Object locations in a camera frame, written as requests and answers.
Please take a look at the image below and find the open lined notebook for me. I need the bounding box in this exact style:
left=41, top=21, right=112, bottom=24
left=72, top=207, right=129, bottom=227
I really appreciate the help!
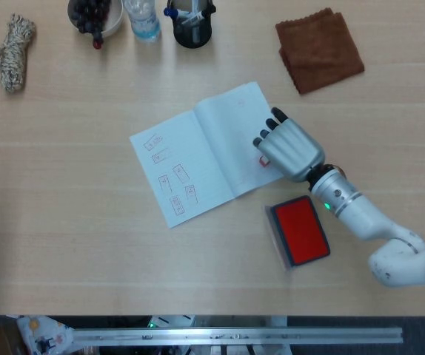
left=128, top=81, right=286, bottom=230

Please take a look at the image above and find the black and white rope bundle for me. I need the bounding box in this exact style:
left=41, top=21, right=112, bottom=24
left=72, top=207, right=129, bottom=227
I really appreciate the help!
left=0, top=13, right=38, bottom=94

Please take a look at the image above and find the dark grape bunch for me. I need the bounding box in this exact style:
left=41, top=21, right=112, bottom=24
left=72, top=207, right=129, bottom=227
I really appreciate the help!
left=72, top=0, right=112, bottom=35

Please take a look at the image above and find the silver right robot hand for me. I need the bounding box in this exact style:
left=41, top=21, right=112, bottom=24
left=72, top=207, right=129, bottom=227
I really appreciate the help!
left=252, top=106, right=327, bottom=183

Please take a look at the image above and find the aluminium rail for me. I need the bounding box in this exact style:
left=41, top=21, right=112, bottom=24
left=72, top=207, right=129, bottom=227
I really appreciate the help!
left=69, top=325, right=404, bottom=349

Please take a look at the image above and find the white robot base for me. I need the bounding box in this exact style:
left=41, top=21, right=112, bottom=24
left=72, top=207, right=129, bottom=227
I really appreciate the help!
left=147, top=314, right=195, bottom=330

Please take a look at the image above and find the red ink pad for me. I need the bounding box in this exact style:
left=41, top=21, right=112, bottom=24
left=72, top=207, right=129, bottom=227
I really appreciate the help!
left=264, top=195, right=332, bottom=273

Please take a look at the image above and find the black capped marker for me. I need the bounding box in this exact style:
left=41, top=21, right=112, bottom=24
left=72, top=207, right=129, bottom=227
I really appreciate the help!
left=181, top=10, right=209, bottom=26

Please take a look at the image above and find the white printed bag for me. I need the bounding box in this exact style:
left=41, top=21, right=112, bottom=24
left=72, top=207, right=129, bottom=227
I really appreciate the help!
left=15, top=314, right=75, bottom=355

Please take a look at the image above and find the white bowl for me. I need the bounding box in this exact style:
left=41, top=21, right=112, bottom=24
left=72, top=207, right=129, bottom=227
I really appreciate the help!
left=67, top=0, right=125, bottom=38

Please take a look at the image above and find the brown folded cloth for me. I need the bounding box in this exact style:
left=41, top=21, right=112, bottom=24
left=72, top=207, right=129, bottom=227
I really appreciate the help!
left=274, top=8, right=367, bottom=95

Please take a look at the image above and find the black mesh pen holder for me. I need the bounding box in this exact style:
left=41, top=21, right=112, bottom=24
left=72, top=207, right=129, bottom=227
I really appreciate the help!
left=172, top=0, right=214, bottom=50

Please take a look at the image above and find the clear plastic water bottle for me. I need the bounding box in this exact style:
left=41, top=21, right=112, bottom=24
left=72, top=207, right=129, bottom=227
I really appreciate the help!
left=122, top=0, right=162, bottom=45

